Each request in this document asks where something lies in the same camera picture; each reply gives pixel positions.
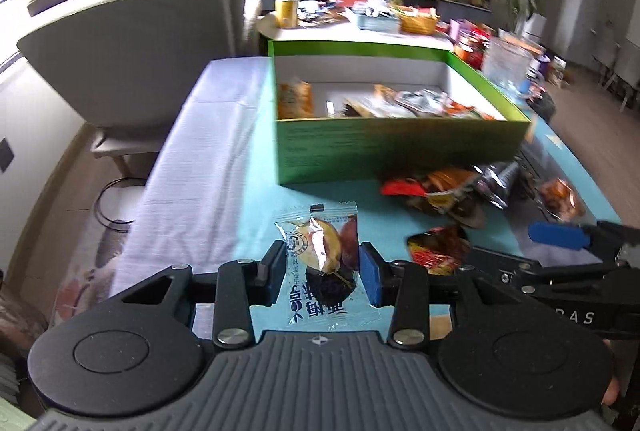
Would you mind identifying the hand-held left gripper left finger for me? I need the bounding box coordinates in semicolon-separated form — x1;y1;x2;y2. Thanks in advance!
110;240;287;351

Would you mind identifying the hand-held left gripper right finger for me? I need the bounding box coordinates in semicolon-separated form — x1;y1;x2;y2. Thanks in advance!
359;242;506;354

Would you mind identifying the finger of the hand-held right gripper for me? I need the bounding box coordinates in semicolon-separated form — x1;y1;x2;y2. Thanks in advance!
528;220;640;269
469;247;633;300

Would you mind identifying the clear plum snack packet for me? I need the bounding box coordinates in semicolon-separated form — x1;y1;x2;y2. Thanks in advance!
274;201;382;333

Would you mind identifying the red black snack packet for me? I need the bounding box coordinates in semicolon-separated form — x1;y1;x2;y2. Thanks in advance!
406;225;472;275

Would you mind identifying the pile of snack packets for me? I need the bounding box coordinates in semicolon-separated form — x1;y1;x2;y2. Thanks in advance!
381;160;588;232

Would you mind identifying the green cardboard box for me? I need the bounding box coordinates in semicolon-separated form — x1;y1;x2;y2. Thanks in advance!
267;38;532;186

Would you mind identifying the heap of mixed snack wrappers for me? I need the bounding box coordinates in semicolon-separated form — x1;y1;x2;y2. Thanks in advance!
325;84;507;120

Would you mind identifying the person's right hand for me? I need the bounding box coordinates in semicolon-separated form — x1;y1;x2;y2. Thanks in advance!
601;378;625;412

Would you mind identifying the dark round bin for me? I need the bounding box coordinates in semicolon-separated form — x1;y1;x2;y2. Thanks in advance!
529;88;557;120

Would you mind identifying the orange yellow chip packet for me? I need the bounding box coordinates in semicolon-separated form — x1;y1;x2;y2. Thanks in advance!
277;81;315;118

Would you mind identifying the white chair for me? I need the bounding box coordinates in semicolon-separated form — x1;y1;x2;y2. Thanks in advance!
594;40;640;103

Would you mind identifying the clear plastic container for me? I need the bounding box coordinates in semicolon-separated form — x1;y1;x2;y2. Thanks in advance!
481;34;534;93

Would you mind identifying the floral floor rug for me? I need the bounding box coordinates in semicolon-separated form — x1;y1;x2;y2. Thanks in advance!
49;205;147;328

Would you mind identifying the white floor appliance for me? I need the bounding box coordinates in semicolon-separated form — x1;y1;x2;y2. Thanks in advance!
521;12;549;43

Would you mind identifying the stack of colourful cartons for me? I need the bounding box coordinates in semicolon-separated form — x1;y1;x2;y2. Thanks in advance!
449;18;569;88

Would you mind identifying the tall leafy potted plant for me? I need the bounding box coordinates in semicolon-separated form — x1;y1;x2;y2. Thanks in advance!
491;0;547;33

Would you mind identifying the round white table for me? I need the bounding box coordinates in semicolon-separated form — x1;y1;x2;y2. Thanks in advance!
257;10;457;53

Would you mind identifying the yellow wicker basket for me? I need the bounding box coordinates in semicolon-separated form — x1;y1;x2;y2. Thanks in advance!
400;8;442;35

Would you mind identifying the light blue basket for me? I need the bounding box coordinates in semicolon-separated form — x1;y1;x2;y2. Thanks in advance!
350;6;402;33

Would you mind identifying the yellow canister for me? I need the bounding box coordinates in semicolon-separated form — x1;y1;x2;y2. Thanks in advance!
274;0;303;29

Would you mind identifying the heap of dark sachets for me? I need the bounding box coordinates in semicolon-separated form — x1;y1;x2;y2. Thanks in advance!
297;1;352;25

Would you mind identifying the beige armchair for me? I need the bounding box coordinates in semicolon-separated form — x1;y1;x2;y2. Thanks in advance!
17;0;252;178

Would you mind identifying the black cable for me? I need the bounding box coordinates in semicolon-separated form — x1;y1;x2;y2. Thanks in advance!
94;178;147;228

